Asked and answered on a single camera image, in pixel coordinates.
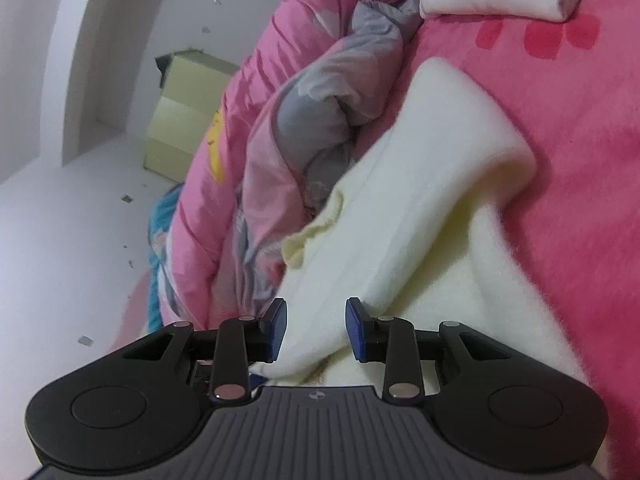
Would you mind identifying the pale yellow wardrobe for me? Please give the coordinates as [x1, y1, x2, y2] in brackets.
[142, 50, 241, 183]

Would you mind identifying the pink floral blanket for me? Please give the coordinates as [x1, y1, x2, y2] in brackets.
[345, 0, 640, 480]

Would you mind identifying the pink and white headboard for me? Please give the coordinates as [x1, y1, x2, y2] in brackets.
[107, 265, 171, 356]

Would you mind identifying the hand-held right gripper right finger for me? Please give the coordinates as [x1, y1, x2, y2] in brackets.
[346, 298, 501, 405]

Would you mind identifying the pink and grey quilt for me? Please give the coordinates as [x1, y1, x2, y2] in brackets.
[167, 0, 451, 333]

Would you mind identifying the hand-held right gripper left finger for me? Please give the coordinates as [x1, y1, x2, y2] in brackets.
[120, 298, 289, 405]

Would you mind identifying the cream fleece garment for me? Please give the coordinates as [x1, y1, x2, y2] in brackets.
[247, 57, 613, 480]

